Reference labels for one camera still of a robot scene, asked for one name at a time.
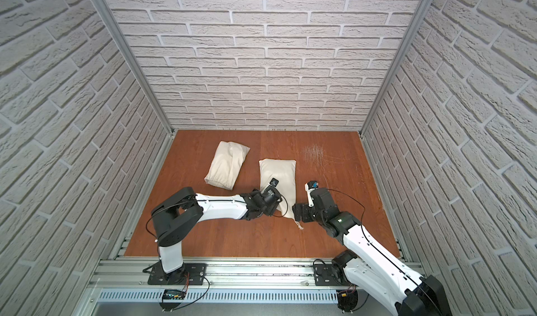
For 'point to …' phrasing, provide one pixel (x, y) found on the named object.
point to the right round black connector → (347, 299)
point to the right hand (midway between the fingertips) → (299, 207)
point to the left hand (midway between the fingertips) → (267, 193)
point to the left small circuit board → (174, 294)
